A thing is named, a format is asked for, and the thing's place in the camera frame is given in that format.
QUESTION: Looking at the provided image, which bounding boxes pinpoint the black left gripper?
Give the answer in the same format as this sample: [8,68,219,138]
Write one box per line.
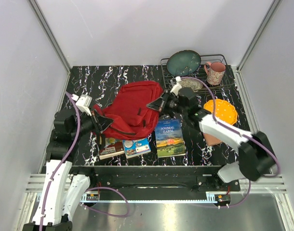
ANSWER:
[71,107,114,139]

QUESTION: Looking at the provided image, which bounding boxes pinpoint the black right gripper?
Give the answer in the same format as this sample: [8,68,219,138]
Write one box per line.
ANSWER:
[147,90,187,116]

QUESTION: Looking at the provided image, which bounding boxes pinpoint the red student backpack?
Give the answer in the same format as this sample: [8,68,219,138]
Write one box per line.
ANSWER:
[93,81,163,140]

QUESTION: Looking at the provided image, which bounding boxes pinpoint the Animal Farm book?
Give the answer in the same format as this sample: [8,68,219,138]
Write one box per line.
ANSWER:
[155,119,186,158]

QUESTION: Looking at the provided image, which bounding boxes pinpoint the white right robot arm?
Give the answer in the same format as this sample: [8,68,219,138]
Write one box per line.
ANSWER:
[147,88,279,191]

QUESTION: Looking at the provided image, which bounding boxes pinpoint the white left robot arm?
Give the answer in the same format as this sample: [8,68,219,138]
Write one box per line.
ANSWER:
[23,109,113,231]

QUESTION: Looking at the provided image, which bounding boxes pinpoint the brown paperback book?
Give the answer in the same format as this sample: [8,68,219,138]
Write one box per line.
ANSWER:
[97,135,125,160]

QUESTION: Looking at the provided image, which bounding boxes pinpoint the speckled cream plate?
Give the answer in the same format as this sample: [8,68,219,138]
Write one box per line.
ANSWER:
[179,78,203,92]

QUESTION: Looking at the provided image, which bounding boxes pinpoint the blue children's book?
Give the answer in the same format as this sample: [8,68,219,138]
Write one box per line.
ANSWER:
[122,138,151,159]

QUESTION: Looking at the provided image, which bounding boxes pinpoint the teal glazed plate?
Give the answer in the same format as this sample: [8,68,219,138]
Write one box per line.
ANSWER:
[166,50,201,77]

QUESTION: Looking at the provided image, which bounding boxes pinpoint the pink patterned mug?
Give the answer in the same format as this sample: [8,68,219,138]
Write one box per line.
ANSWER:
[203,62,226,86]

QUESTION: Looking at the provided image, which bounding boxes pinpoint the yellow polka dot plate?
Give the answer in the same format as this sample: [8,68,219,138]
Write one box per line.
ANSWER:
[215,99,238,125]

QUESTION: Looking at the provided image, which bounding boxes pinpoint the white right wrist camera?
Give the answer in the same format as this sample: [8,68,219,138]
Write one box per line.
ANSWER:
[170,76,182,96]

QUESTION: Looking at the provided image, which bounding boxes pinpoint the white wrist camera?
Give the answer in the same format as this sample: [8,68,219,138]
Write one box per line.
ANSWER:
[170,76,182,96]
[71,94,92,116]

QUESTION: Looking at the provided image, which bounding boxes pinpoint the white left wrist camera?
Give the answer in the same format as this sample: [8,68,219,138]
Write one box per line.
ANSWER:
[71,94,92,116]

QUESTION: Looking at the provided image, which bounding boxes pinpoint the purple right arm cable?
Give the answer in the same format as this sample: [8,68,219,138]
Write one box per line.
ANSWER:
[180,76,281,207]

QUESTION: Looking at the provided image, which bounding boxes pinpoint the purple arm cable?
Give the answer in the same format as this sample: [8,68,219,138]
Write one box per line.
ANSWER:
[38,92,131,231]
[180,76,281,207]

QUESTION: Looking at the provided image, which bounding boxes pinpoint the grey wire dish rack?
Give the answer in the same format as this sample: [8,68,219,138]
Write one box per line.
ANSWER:
[160,54,234,94]

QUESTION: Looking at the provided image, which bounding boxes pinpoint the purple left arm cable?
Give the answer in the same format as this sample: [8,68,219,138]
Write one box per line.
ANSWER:
[38,92,131,231]

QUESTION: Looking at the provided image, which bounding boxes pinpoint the aluminium frame rail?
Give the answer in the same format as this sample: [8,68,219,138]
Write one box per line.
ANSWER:
[27,0,72,70]

